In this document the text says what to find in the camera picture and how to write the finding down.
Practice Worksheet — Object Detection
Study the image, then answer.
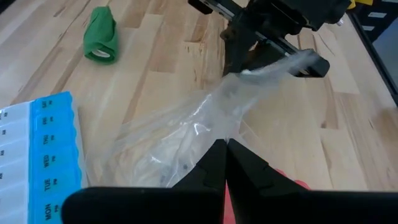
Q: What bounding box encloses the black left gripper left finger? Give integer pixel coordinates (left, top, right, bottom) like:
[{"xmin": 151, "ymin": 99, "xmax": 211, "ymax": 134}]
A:
[{"xmin": 62, "ymin": 139, "xmax": 228, "ymax": 224}]

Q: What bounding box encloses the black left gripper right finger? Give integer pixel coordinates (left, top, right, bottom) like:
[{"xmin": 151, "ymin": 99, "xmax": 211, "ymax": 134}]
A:
[{"xmin": 226, "ymin": 139, "xmax": 398, "ymax": 224}]

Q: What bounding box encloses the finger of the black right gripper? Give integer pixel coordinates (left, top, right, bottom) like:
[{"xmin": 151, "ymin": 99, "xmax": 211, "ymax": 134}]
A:
[
  {"xmin": 248, "ymin": 41, "xmax": 290, "ymax": 72},
  {"xmin": 220, "ymin": 21, "xmax": 259, "ymax": 77}
]

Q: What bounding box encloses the small clear plastic bag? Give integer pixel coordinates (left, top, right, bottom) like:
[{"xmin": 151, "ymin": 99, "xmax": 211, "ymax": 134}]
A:
[{"xmin": 83, "ymin": 49, "xmax": 318, "ymax": 189}]

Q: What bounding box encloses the green bandage roll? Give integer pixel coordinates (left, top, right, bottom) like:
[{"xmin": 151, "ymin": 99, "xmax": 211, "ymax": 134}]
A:
[{"xmin": 82, "ymin": 5, "xmax": 119, "ymax": 65}]

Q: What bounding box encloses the blue white weekly pill organizer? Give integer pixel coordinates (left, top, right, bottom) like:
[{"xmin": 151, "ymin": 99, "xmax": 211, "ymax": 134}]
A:
[{"xmin": 0, "ymin": 91, "xmax": 84, "ymax": 224}]

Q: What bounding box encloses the black aluminium table frame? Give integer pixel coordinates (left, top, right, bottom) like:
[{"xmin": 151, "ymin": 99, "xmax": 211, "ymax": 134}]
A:
[{"xmin": 346, "ymin": 9, "xmax": 398, "ymax": 106}]

